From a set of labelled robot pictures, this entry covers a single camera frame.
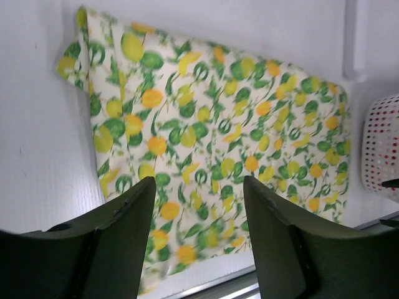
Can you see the white laundry basket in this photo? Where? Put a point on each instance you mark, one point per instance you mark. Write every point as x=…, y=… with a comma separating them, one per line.
x=379, y=155

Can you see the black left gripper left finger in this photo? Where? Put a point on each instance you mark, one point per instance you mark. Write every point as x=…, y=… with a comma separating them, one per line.
x=99, y=254

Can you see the white clothes rack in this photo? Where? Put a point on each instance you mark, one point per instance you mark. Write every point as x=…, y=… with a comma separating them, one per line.
x=356, y=25

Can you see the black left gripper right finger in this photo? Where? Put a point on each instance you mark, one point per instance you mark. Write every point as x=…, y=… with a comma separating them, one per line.
x=298, y=254

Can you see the aluminium mounting rail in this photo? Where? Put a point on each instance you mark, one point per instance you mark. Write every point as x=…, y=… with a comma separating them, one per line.
x=236, y=284

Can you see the lemon print skirt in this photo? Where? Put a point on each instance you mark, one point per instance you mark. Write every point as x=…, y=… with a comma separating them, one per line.
x=199, y=117

